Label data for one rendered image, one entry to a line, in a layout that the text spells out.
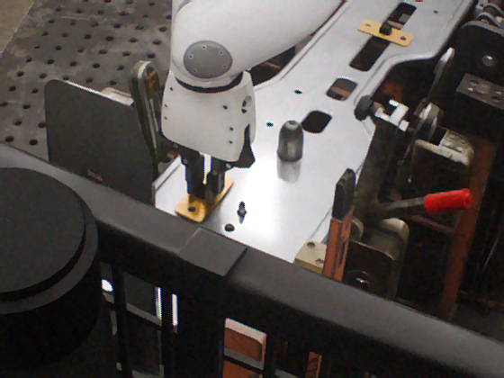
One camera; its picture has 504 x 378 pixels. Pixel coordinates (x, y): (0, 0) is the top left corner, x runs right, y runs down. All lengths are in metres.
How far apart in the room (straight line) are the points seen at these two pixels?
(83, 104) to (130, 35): 1.23
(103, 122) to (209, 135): 0.31
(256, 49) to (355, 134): 0.41
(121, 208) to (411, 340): 0.13
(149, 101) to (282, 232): 0.23
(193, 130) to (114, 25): 0.99
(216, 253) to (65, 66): 1.62
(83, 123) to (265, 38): 0.21
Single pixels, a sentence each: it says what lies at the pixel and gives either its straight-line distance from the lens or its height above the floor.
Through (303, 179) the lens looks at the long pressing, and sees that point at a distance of 1.29.
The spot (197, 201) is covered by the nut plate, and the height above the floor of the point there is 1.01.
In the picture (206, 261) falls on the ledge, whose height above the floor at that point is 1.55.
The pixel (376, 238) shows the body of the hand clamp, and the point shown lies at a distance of 1.16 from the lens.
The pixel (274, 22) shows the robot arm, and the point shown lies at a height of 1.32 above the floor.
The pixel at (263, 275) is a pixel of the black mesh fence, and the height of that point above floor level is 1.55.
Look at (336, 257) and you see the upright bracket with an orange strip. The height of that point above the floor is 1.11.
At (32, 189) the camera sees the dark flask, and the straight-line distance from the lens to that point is 0.35.
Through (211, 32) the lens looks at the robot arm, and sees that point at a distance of 0.98.
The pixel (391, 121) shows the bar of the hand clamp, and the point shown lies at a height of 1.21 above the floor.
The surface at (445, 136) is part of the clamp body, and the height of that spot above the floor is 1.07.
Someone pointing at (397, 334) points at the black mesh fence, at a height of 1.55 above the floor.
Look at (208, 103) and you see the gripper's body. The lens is 1.13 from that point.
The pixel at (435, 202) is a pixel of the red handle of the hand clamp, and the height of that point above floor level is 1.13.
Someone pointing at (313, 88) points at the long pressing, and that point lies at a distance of 1.44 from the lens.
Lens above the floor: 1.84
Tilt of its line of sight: 41 degrees down
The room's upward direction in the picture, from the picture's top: 4 degrees clockwise
